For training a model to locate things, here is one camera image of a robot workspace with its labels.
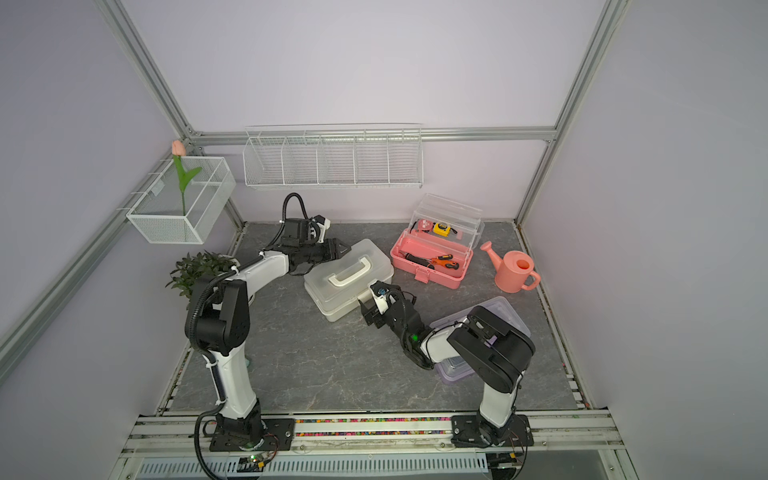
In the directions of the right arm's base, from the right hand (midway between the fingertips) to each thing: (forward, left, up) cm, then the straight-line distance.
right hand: (372, 290), depth 88 cm
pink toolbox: (+23, -23, -4) cm, 33 cm away
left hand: (+14, +9, +1) cm, 17 cm away
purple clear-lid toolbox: (-23, -22, -1) cm, 31 cm away
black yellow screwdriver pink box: (+16, -15, -7) cm, 23 cm away
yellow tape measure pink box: (+26, -23, -2) cm, 35 cm away
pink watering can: (+7, -44, -1) cm, 45 cm away
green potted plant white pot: (+5, +53, +6) cm, 53 cm away
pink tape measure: (+29, -18, -3) cm, 34 cm away
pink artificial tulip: (+24, +54, +23) cm, 64 cm away
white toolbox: (+1, +12, 0) cm, 12 cm away
